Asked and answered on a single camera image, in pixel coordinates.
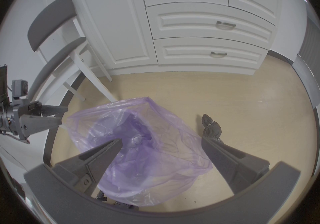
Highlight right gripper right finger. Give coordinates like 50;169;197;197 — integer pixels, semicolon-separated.
201;136;270;196

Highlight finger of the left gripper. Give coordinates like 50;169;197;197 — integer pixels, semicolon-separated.
19;115;63;141
28;102;69;117

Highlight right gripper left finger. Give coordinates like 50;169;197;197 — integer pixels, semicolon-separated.
53;138;124;195

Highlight black plastic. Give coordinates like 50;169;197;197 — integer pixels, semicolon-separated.
201;114;223;143

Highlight purple plastic bag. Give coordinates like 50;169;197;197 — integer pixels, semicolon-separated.
65;96;214;207

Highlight white trash bin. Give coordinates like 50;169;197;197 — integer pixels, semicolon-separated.
96;108;200;207

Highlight white chair dark grey cushions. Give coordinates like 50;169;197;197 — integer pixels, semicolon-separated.
27;0;118;103

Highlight grey curtain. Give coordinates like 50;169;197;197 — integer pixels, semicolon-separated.
299;15;320;80

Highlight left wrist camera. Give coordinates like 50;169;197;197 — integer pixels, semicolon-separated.
11;80;30;103

